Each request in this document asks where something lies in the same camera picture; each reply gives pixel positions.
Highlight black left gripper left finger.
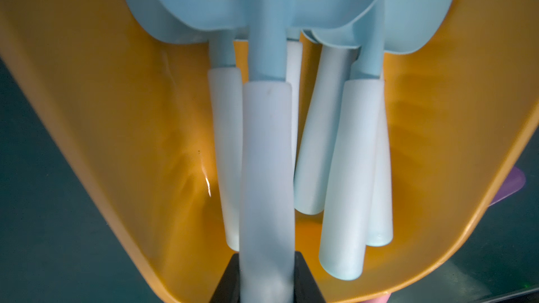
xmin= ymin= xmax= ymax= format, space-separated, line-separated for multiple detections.
xmin=209 ymin=253 xmax=240 ymax=303

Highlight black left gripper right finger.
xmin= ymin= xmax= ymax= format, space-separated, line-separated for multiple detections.
xmin=293 ymin=251 xmax=326 ymax=303

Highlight yellow plastic storage box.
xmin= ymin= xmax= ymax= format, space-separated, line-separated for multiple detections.
xmin=1 ymin=0 xmax=538 ymax=302

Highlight purple square shovel pink handle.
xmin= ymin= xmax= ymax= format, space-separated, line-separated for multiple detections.
xmin=490 ymin=166 xmax=526 ymax=206

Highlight light blue pointed shovel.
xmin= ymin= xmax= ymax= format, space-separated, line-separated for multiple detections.
xmin=126 ymin=0 xmax=243 ymax=251
xmin=313 ymin=0 xmax=453 ymax=281

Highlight purple square shovel lying sideways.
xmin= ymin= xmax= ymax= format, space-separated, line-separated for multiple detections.
xmin=361 ymin=293 xmax=391 ymax=303

